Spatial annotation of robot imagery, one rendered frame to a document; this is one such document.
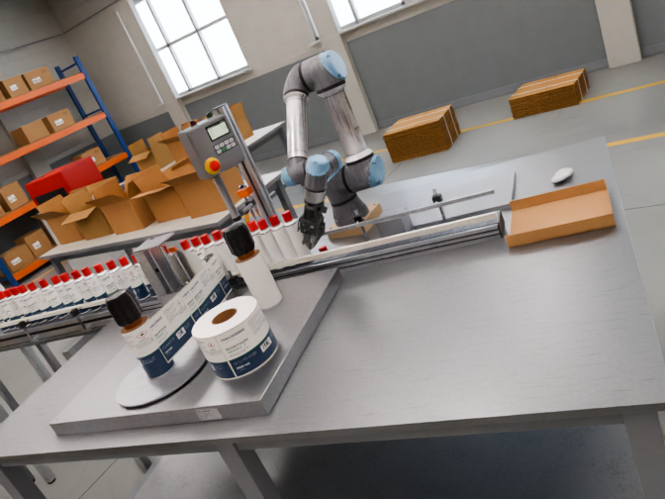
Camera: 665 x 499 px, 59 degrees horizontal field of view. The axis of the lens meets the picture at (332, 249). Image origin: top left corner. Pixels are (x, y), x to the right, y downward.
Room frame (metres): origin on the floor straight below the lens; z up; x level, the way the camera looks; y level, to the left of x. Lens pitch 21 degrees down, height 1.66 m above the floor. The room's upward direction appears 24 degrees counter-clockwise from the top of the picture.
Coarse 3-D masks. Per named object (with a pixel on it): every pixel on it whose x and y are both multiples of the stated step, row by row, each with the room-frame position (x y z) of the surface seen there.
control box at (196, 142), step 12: (204, 120) 2.26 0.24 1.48; (216, 120) 2.20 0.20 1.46; (180, 132) 2.20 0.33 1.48; (192, 132) 2.15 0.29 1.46; (204, 132) 2.17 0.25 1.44; (192, 144) 2.15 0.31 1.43; (204, 144) 2.16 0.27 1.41; (216, 144) 2.18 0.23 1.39; (192, 156) 2.19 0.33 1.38; (204, 156) 2.15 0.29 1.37; (216, 156) 2.17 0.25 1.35; (228, 156) 2.19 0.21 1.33; (240, 156) 2.21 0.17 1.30; (204, 168) 2.15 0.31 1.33; (228, 168) 2.19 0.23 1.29
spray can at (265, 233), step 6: (258, 222) 2.08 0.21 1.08; (264, 222) 2.08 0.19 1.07; (264, 228) 2.07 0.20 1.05; (270, 228) 2.08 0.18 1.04; (264, 234) 2.07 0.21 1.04; (270, 234) 2.07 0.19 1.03; (264, 240) 2.07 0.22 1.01; (270, 240) 2.07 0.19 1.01; (270, 246) 2.07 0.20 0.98; (276, 246) 2.07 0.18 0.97; (270, 252) 2.07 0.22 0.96; (276, 252) 2.07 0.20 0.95; (276, 258) 2.07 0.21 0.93; (282, 258) 2.07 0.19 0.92
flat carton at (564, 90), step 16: (544, 80) 5.81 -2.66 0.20; (560, 80) 5.56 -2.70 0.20; (576, 80) 5.34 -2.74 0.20; (512, 96) 5.76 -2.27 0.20; (528, 96) 5.54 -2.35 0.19; (544, 96) 5.44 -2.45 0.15; (560, 96) 5.34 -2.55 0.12; (576, 96) 5.26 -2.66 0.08; (512, 112) 5.67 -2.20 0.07; (528, 112) 5.56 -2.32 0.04; (544, 112) 5.46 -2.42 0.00
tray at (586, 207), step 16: (560, 192) 1.74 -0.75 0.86; (576, 192) 1.72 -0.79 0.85; (592, 192) 1.70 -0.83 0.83; (608, 192) 1.58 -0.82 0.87; (512, 208) 1.81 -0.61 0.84; (528, 208) 1.78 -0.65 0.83; (544, 208) 1.73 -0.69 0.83; (560, 208) 1.68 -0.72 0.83; (576, 208) 1.64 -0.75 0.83; (592, 208) 1.59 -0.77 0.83; (608, 208) 1.55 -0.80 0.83; (512, 224) 1.72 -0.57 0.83; (528, 224) 1.67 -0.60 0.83; (544, 224) 1.63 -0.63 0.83; (560, 224) 1.51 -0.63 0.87; (576, 224) 1.49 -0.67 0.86; (592, 224) 1.47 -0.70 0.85; (608, 224) 1.46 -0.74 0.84; (512, 240) 1.58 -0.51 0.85; (528, 240) 1.56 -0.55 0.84; (544, 240) 1.54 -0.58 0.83
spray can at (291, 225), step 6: (288, 210) 2.06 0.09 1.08; (282, 216) 2.05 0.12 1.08; (288, 216) 2.04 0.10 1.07; (288, 222) 2.04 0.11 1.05; (294, 222) 2.03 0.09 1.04; (288, 228) 2.03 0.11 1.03; (294, 228) 2.03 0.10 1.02; (288, 234) 2.04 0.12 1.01; (294, 234) 2.03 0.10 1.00; (300, 234) 2.03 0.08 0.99; (294, 240) 2.03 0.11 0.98; (300, 240) 2.03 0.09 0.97; (294, 246) 2.04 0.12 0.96; (300, 246) 2.03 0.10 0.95; (306, 246) 2.04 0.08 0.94; (300, 252) 2.03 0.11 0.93; (306, 252) 2.03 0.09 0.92
